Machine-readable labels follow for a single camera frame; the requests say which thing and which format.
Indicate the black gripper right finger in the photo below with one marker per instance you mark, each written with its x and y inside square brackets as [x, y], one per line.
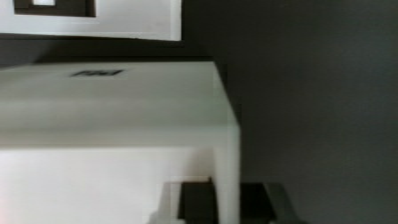
[266, 204]

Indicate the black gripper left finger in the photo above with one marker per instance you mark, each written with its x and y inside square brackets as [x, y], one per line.
[188, 204]

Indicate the white drawer box with tag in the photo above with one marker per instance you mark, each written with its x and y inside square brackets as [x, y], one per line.
[117, 130]

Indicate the white base tag plate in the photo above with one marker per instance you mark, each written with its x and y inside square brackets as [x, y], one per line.
[145, 19]

